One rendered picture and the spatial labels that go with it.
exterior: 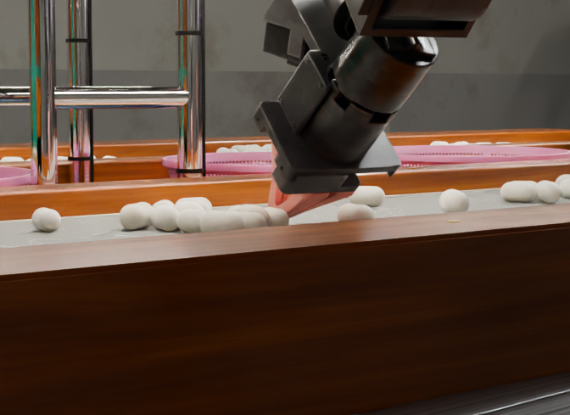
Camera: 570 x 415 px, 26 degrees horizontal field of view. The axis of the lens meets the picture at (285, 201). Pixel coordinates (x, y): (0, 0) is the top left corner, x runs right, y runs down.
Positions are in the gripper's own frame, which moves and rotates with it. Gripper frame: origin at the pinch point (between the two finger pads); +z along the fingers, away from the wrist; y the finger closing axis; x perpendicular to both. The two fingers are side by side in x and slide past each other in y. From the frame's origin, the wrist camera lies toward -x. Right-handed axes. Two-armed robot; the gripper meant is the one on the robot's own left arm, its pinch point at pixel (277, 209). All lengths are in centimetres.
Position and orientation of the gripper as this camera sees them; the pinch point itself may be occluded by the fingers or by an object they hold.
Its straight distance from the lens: 96.6
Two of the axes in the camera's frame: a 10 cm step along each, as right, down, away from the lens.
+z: -4.4, 6.1, 6.6
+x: 3.8, 7.9, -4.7
